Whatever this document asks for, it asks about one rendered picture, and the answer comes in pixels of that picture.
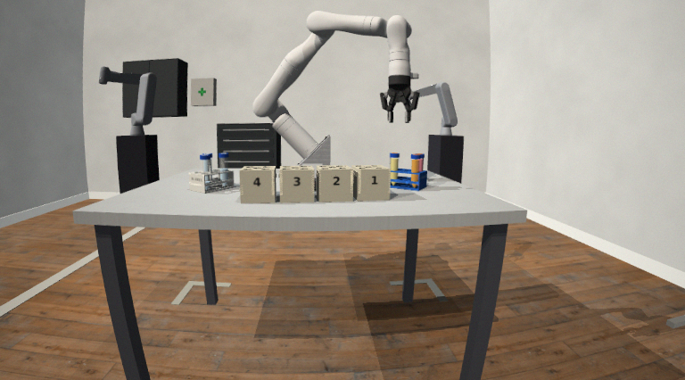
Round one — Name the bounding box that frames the beige tube rack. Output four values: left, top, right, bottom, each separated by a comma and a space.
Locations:
189, 169, 235, 194

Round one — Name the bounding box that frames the blue tube rack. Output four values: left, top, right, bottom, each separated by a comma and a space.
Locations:
391, 169, 427, 191

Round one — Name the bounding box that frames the beige bucket adapter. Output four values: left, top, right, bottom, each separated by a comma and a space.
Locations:
317, 165, 353, 202
351, 165, 391, 202
278, 166, 315, 203
239, 166, 276, 203

